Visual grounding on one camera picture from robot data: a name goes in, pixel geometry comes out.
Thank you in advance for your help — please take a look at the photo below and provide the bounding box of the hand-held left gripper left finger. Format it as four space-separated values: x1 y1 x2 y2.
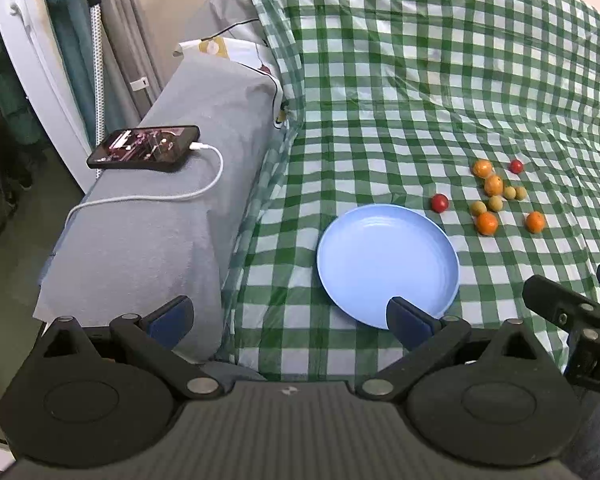
39 296 223 400

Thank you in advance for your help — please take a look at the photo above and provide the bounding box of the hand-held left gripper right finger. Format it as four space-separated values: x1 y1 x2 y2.
355 296 543 401

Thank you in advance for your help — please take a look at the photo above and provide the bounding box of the light blue plate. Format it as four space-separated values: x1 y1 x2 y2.
316 204 461 331

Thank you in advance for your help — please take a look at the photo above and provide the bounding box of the grey cloth cover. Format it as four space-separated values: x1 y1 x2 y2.
32 55 283 361

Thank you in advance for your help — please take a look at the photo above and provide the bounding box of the black smartphone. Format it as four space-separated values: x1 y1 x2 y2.
87 125 201 173

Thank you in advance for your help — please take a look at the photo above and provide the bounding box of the green checked cloth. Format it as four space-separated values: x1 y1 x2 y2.
215 0 600 382

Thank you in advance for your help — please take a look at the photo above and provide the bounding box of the white dotted pole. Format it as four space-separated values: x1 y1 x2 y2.
87 0 107 181

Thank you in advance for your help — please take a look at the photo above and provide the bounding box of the white patterned pillow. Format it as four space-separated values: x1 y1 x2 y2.
172 35 288 131

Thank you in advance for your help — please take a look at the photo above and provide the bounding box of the grey curtain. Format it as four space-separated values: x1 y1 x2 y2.
97 0 163 128

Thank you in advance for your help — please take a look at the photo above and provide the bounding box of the teal curtain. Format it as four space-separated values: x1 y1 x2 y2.
42 0 98 126

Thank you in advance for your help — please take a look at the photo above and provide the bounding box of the white charging cable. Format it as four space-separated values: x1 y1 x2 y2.
65 142 225 233

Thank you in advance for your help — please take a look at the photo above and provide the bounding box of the white door frame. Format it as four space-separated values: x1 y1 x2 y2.
0 0 93 163

